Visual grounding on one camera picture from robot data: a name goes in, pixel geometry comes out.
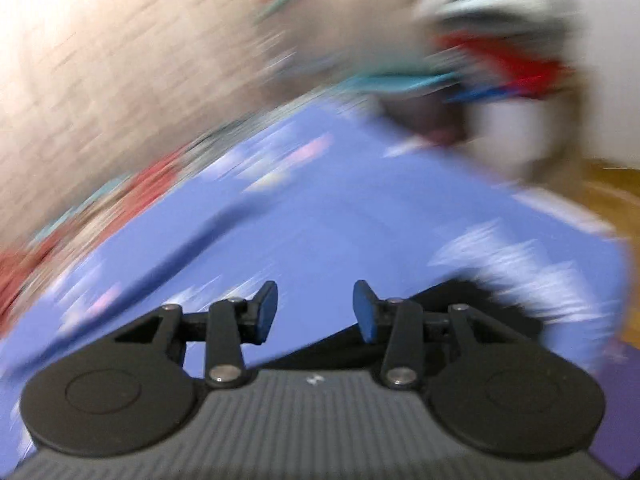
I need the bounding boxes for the beige leaf-patterned curtain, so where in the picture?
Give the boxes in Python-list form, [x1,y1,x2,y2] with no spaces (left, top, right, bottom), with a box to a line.
[0,0,311,241]

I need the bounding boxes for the red floral patchwork blanket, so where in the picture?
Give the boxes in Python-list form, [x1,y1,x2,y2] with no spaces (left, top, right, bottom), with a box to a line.
[0,160,191,321]

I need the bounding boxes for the beige fabric storage bag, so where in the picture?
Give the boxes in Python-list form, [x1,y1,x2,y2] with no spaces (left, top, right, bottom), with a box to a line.
[280,0,436,81]

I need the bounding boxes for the black pants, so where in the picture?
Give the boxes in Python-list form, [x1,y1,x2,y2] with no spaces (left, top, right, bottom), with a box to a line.
[257,277,546,371]

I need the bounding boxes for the white box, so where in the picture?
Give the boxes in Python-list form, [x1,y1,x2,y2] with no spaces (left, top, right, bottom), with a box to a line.
[470,100,571,181]

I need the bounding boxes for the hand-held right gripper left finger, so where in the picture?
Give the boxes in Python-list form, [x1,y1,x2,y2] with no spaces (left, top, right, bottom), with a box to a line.
[114,280,279,389]

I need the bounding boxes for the purple cloth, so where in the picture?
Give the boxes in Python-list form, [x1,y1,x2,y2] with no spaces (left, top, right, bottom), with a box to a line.
[592,337,640,478]

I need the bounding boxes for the pile of colourful clothes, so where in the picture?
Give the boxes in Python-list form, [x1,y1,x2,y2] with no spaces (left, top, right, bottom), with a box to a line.
[415,0,576,106]

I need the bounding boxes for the clear teal-lidded storage box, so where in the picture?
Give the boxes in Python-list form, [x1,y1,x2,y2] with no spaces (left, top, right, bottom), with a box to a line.
[345,70,466,146]

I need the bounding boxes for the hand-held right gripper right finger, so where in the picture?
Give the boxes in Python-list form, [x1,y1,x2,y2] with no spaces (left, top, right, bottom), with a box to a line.
[352,280,521,390]

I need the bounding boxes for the blue printed bedsheet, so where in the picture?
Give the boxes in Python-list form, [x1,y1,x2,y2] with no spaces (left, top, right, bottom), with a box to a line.
[0,95,631,461]

